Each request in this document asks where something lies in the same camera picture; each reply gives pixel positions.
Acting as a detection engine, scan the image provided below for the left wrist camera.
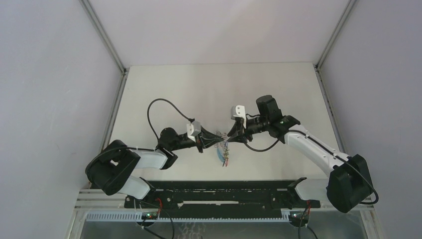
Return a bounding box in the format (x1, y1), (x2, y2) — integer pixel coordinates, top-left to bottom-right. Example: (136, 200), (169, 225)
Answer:
(187, 120), (202, 141)

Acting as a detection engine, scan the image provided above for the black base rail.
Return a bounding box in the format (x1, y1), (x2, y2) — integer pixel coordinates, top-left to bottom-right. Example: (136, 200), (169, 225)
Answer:
(124, 180), (320, 220)

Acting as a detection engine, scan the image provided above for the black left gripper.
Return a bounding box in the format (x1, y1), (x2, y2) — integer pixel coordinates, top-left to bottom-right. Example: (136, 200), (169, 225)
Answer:
(170, 125), (223, 153)

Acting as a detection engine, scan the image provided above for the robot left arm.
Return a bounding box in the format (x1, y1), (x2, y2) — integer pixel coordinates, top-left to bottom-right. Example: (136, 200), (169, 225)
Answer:
(85, 121), (223, 208)

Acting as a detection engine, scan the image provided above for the left camera cable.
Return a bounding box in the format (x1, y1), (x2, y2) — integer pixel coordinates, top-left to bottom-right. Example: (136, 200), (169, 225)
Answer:
(146, 98), (195, 142)

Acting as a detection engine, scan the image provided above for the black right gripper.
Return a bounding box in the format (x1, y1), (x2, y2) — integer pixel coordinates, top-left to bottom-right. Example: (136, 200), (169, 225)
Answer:
(227, 117), (269, 143)

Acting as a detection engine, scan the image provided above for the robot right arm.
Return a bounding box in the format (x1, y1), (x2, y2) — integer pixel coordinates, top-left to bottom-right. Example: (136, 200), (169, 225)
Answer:
(227, 95), (379, 213)

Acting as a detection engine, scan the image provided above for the white slotted cable duct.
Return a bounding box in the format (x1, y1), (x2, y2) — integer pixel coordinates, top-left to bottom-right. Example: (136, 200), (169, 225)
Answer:
(85, 211), (293, 222)

